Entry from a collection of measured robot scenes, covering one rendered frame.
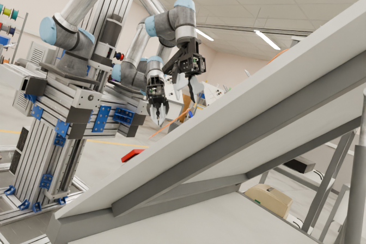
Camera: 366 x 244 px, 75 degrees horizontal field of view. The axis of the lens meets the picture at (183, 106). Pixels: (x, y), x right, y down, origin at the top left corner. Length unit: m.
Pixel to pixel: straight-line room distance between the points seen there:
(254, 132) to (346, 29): 0.25
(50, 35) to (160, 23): 0.55
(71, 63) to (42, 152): 0.67
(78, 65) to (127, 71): 0.31
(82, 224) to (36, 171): 1.09
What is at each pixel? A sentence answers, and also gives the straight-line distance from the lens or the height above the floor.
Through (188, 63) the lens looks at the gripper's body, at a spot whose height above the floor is 1.38.
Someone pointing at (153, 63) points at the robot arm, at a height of 1.35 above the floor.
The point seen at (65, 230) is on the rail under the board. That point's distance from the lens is 0.77.
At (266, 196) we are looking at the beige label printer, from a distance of 1.76.
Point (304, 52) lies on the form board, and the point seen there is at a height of 1.41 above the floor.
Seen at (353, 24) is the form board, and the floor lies 1.46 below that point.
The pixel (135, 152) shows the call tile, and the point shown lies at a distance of 0.57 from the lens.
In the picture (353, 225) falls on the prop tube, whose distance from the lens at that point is 0.51.
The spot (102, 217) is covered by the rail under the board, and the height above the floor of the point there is 0.86.
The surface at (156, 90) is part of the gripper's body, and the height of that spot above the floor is 1.25.
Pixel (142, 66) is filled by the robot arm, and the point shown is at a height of 1.33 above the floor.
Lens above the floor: 1.31
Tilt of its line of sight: 5 degrees down
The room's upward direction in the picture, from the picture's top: 21 degrees clockwise
